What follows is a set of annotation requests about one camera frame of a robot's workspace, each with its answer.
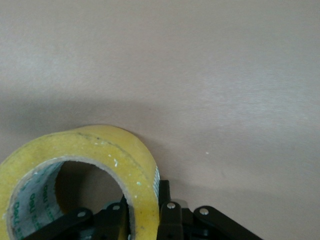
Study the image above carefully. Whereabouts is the brown table cover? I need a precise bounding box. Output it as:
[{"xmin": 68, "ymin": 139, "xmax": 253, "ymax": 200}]
[{"xmin": 0, "ymin": 0, "xmax": 320, "ymax": 240}]

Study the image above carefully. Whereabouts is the yellowish clear tape roll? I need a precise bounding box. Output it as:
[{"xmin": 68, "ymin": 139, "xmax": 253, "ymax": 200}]
[{"xmin": 0, "ymin": 124, "xmax": 161, "ymax": 240}]

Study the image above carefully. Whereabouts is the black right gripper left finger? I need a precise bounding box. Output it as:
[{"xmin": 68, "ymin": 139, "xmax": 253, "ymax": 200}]
[{"xmin": 24, "ymin": 194, "xmax": 131, "ymax": 240}]

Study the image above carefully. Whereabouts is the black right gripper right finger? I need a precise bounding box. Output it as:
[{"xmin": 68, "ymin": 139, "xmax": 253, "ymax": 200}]
[{"xmin": 156, "ymin": 179, "xmax": 264, "ymax": 240}]

